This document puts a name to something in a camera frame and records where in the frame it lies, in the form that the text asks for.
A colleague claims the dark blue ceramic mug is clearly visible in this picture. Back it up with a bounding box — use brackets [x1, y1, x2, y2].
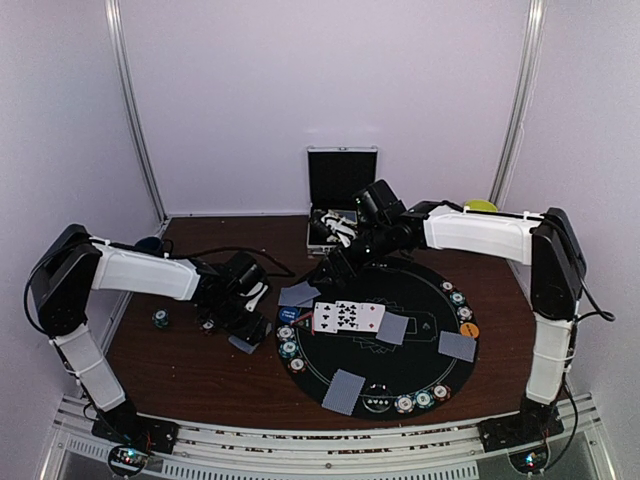
[134, 236, 174, 253]

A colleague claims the blue chip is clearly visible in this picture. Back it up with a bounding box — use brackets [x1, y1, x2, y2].
[276, 325, 295, 342]
[394, 394, 415, 414]
[456, 306, 474, 323]

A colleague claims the right aluminium frame post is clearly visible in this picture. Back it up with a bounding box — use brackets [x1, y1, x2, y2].
[489, 0, 547, 207]

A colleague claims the round black poker mat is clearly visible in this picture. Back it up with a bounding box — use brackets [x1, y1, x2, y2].
[279, 257, 475, 421]

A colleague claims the face-down card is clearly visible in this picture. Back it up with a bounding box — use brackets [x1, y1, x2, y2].
[375, 312, 409, 346]

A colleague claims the blue small blind button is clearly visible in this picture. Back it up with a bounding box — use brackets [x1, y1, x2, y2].
[278, 306, 300, 325]

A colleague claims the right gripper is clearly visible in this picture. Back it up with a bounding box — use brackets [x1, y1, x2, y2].
[308, 221, 395, 289]

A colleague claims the orange big blind button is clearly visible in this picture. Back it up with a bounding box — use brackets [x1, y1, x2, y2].
[459, 322, 480, 339]

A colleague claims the three of clubs card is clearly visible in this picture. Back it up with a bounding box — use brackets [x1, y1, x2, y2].
[312, 302, 338, 333]

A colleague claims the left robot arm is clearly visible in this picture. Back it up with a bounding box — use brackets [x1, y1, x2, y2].
[23, 224, 272, 444]

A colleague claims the blue-backed card deck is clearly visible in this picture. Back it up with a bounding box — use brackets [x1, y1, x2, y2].
[228, 335, 261, 355]

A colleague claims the card box in case upper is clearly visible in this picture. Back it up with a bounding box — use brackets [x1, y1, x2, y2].
[338, 210, 358, 223]

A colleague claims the front aluminium rail base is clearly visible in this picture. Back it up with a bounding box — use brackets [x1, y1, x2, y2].
[35, 394, 622, 479]

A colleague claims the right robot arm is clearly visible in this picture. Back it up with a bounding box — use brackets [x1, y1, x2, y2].
[309, 180, 587, 451]

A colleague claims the aluminium poker case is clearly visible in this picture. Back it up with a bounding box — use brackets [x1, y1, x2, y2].
[306, 147, 378, 255]

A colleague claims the clear dealer button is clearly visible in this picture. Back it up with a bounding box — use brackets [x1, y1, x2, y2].
[361, 383, 393, 414]

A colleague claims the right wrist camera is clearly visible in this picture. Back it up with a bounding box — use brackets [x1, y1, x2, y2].
[310, 209, 358, 247]

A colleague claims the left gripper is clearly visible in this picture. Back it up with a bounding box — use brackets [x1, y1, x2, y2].
[207, 295, 268, 346]

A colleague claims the green 50 chip stack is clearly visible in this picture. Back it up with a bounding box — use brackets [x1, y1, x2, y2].
[152, 309, 170, 330]

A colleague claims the yellow-green cup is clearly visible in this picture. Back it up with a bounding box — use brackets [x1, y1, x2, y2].
[464, 199, 499, 213]

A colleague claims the left aluminium frame post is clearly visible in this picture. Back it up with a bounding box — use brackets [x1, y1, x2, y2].
[104, 0, 168, 223]

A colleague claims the aluminium frame post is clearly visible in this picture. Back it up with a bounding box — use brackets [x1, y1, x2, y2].
[104, 0, 168, 223]
[489, 0, 547, 207]

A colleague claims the dealt card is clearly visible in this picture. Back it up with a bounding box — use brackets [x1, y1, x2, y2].
[278, 281, 321, 307]
[321, 369, 365, 416]
[438, 331, 477, 363]

